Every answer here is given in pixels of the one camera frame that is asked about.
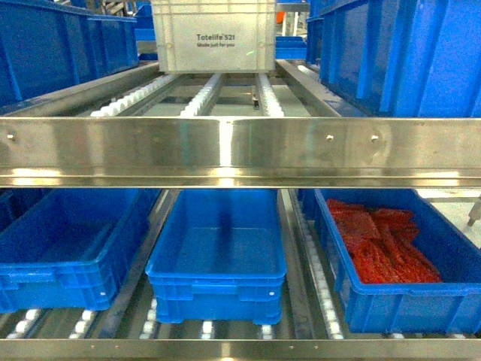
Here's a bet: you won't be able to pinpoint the blue bin lower middle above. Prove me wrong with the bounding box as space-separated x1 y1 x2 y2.
145 189 287 325

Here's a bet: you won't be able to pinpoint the blue bin lower left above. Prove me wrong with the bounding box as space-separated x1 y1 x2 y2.
1 188 160 313

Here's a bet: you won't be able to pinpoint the steel flow rack shelf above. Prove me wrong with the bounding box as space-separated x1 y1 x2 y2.
1 61 480 360

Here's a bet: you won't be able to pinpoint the grey Totelife tote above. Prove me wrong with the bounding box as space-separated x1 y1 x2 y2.
151 1 277 74

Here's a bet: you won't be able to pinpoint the large blue bin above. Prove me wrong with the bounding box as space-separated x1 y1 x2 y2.
1 1 139 106
311 1 480 117

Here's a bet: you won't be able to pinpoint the red mesh parts pile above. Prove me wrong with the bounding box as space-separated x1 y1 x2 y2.
327 199 442 284

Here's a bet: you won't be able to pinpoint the blue bin with red parts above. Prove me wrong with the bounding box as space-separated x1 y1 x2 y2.
298 189 480 334

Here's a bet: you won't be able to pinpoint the large blue bin upper right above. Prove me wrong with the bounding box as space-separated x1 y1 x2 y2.
311 1 480 117

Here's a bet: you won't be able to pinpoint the large blue bin upper left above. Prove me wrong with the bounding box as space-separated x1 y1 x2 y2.
1 1 139 106

